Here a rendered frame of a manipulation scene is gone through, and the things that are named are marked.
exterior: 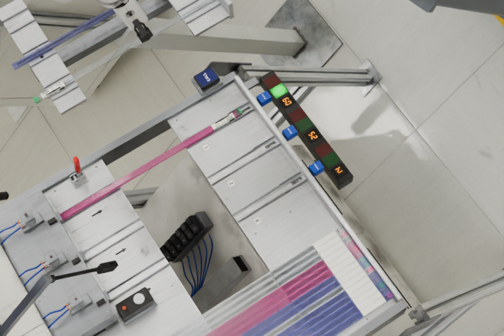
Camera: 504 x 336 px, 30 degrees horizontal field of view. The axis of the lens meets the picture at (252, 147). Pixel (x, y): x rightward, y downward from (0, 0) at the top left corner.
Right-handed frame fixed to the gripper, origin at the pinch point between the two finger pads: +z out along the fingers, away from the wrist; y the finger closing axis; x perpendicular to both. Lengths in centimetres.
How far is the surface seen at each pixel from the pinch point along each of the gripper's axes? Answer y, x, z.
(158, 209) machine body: -21, 25, 52
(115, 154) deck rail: -18.8, 22.0, 12.2
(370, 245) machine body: -57, -18, 85
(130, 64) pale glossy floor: 56, 10, 116
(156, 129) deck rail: -18.8, 10.8, 13.9
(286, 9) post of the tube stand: 21, -42, 82
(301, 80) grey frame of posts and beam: -17, -28, 46
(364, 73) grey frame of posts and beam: -14, -48, 77
